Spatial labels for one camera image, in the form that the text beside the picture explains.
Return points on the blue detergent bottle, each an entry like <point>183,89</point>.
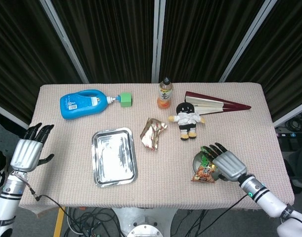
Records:
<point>79,105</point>

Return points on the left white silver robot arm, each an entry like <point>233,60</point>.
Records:
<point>7,202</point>

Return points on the pink woven tablecloth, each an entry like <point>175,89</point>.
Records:
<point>165,192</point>

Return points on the black power strip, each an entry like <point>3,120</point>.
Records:
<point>291,135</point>

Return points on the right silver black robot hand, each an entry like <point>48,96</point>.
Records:
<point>228,164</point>

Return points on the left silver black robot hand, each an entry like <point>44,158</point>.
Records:
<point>26,154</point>

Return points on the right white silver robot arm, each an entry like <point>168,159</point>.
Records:
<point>269,200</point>

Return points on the green orange snack bag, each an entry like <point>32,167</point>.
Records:
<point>202,172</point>

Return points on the white screen frame rail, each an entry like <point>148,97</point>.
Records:
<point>291,113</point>
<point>10,114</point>

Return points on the black haired plush doll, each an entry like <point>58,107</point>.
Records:
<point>187,118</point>

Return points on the tea drink bottle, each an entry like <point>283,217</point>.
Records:
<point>165,96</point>

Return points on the white screen frame post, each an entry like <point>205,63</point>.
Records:
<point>157,39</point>
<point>247,39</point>
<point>64,39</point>

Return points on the gold red snack packet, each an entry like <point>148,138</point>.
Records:
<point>153,134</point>

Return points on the black pleated curtain panel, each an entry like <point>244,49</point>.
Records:
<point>205,37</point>
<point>106,37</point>
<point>19,54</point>
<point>284,49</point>

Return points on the dark red folding fan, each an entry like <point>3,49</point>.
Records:
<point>215,102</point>

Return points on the green cube block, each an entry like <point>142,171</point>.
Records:
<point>126,100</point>

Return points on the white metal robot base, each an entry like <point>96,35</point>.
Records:
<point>143,222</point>

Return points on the rectangular steel tray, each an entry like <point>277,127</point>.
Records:
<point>113,158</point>

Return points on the round steel plate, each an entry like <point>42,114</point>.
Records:
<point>197,161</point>

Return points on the yellow floor tape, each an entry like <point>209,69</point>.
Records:
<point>58,222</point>

